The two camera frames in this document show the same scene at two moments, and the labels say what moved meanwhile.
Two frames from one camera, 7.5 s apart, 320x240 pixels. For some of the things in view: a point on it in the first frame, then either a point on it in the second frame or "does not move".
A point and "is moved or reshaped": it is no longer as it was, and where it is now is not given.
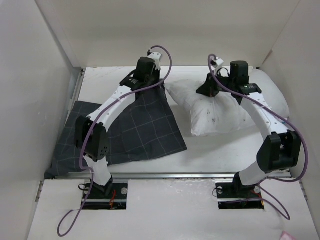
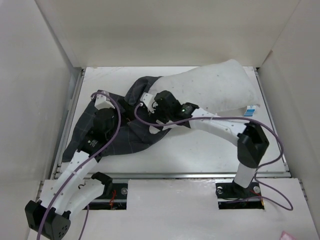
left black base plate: x=112 y=196 does not move
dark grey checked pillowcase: x=150 y=129 is moved or reshaped
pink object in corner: x=285 y=236 does not move
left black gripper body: x=154 y=78 -> x=113 y=131
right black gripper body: x=213 y=88 -> x=163 y=116
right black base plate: x=234 y=196 does not move
